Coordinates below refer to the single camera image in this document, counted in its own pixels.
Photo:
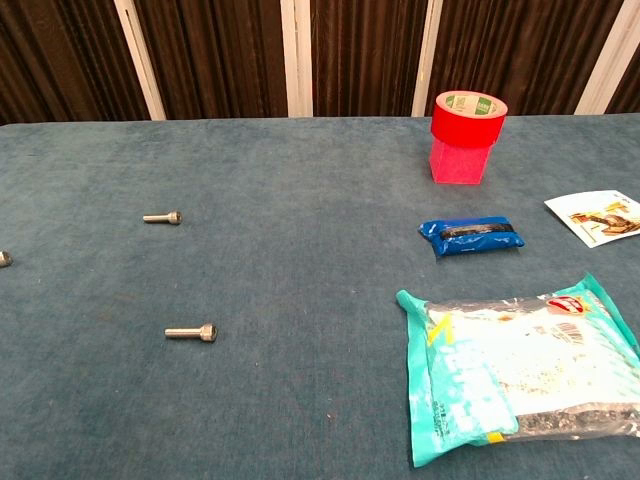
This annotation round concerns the silver bolt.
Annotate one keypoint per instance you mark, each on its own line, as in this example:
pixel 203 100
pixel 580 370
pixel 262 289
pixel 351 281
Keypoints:
pixel 175 217
pixel 4 259
pixel 207 333

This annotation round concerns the teal felt table cover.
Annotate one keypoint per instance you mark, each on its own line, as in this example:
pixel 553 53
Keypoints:
pixel 300 250

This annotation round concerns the blue cookie packet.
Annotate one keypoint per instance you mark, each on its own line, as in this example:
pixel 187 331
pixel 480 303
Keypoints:
pixel 470 245

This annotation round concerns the pink hexagonal block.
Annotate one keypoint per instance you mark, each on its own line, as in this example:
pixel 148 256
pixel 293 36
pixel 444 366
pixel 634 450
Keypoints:
pixel 457 167

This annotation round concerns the red tape roll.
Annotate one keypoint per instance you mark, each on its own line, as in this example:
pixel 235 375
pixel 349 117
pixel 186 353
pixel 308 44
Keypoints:
pixel 465 127

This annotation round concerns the teal snack bag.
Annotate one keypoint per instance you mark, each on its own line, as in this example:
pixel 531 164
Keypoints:
pixel 450 375

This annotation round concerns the white picture card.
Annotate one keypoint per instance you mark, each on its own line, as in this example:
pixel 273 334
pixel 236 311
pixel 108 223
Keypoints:
pixel 600 220

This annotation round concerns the white partition post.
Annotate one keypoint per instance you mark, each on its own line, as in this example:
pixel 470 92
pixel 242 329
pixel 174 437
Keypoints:
pixel 297 60
pixel 428 60
pixel 141 65
pixel 610 60

